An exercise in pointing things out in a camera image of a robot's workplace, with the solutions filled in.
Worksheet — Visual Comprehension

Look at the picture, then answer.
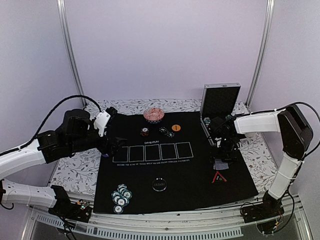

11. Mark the left poker chip row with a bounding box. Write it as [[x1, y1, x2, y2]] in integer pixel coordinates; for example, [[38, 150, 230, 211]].
[[203, 117, 211, 125]]

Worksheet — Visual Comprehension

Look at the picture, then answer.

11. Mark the aluminium frame post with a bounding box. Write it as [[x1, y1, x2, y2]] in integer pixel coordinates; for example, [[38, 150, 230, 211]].
[[56, 0, 85, 95], [245, 0, 275, 108]]

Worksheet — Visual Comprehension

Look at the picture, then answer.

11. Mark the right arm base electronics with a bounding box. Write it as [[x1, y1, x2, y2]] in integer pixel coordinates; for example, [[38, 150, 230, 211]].
[[239, 201, 285, 235]]

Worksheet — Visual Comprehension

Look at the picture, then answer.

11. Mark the blue white poker chip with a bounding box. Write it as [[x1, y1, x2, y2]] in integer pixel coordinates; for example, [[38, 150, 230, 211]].
[[113, 205, 124, 214]]

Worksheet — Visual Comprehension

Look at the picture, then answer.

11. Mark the aluminium poker chip case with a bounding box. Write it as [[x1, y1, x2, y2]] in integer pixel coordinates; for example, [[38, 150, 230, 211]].
[[200, 82, 242, 146]]

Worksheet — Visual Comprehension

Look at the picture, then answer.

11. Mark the clear dealer button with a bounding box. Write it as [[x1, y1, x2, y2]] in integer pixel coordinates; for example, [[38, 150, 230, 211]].
[[151, 177, 167, 192]]

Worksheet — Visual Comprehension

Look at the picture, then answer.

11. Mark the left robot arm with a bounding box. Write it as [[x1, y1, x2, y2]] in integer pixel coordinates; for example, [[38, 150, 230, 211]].
[[0, 107, 121, 217]]

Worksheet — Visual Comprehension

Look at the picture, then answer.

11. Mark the red poker chip stack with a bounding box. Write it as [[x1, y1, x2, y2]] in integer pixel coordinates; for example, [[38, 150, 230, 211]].
[[140, 127, 149, 137]]

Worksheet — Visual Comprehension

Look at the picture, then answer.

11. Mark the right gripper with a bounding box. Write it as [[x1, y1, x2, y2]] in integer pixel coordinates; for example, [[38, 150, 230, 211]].
[[209, 135, 238, 166]]

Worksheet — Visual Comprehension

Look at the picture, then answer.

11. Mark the red black triangle card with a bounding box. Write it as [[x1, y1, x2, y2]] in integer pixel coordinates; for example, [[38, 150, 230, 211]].
[[211, 170, 227, 184]]

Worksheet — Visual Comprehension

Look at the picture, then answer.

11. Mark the patterned small bowl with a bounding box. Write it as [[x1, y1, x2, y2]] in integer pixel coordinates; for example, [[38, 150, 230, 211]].
[[143, 107, 165, 124]]

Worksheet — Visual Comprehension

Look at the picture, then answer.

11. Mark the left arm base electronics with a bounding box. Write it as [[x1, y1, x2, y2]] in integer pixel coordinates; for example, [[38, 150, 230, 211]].
[[48, 195, 92, 223]]

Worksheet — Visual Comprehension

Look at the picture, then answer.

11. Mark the orange big blind button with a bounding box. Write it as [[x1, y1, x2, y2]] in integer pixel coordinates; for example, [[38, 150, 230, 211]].
[[171, 124, 181, 132]]

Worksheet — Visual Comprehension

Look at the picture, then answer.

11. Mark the blue green chip stack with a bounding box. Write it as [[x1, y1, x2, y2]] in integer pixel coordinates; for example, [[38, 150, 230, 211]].
[[111, 183, 133, 207]]

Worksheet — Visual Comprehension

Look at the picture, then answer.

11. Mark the black poker chip stack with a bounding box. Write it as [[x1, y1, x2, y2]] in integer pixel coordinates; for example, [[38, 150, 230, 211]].
[[166, 132, 175, 138]]

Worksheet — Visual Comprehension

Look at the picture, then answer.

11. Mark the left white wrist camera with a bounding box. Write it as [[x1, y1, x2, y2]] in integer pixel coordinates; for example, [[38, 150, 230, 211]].
[[93, 106, 118, 137]]

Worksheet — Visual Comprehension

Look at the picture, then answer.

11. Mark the right aluminium frame post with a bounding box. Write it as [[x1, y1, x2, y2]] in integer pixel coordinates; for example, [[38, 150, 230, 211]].
[[245, 0, 275, 108]]

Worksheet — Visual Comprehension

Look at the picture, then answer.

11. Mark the black poker mat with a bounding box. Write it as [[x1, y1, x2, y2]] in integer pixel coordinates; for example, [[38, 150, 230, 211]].
[[93, 111, 258, 214]]

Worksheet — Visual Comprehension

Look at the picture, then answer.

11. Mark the left black cable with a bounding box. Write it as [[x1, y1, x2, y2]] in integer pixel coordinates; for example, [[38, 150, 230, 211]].
[[0, 94, 103, 153]]

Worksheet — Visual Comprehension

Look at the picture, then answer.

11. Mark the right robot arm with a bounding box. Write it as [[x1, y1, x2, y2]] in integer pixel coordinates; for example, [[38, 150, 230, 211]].
[[203, 101, 314, 219]]

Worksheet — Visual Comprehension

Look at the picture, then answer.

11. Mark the left aluminium frame post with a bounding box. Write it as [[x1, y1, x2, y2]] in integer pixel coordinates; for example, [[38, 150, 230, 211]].
[[56, 0, 85, 95]]

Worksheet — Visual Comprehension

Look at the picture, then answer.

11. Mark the blue playing card deck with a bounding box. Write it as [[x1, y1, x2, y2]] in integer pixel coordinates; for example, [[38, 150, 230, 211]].
[[213, 159, 230, 171]]

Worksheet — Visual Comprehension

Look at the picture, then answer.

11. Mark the front aluminium rail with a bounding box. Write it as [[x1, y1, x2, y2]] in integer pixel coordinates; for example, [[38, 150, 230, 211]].
[[22, 194, 315, 240]]

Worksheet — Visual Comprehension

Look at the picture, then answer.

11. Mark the black 100 poker chip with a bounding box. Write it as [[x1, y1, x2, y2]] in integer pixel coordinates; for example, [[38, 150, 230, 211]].
[[159, 127, 168, 134]]

